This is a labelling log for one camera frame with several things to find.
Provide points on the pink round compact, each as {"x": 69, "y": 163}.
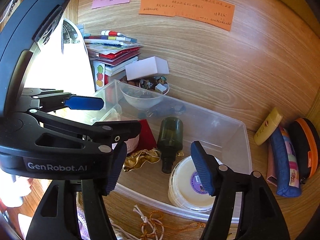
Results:
{"x": 132, "y": 144}

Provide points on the blue patchwork pencil case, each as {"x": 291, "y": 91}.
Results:
{"x": 285, "y": 168}

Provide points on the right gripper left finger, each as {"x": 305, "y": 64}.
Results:
{"x": 56, "y": 216}

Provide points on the green spray bottle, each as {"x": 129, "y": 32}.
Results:
{"x": 170, "y": 142}

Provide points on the black orange round case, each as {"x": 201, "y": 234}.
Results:
{"x": 305, "y": 142}

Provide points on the red and gold pouch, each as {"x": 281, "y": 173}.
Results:
{"x": 146, "y": 151}

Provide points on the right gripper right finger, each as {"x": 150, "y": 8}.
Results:
{"x": 260, "y": 216}

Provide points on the white cloth pouch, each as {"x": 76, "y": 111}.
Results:
{"x": 146, "y": 227}

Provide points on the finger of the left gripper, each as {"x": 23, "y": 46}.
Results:
{"x": 56, "y": 101}
{"x": 57, "y": 131}

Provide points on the small white box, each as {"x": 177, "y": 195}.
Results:
{"x": 151, "y": 66}

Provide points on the orange sticky note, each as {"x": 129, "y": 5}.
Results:
{"x": 214, "y": 12}

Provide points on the cream jar with lid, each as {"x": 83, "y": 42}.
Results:
{"x": 186, "y": 190}

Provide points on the stack of books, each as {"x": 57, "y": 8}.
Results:
{"x": 115, "y": 50}

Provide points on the pink wallet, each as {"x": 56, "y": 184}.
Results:
{"x": 271, "y": 167}

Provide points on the white bowl of trinkets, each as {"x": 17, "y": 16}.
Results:
{"x": 144, "y": 93}

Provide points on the yellow cosmetic tube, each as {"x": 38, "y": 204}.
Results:
{"x": 268, "y": 126}

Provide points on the fruit pattern box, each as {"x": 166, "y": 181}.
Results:
{"x": 99, "y": 74}

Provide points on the clear plastic storage bin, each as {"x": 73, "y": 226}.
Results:
{"x": 221, "y": 136}

